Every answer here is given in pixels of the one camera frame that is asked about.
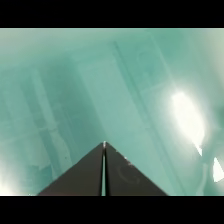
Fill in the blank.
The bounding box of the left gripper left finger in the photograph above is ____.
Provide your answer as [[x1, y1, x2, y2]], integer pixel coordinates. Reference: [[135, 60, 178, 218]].
[[37, 141, 105, 197]]

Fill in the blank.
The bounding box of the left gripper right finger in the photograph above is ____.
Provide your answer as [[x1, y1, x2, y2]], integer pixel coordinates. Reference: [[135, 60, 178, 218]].
[[104, 141, 169, 197]]

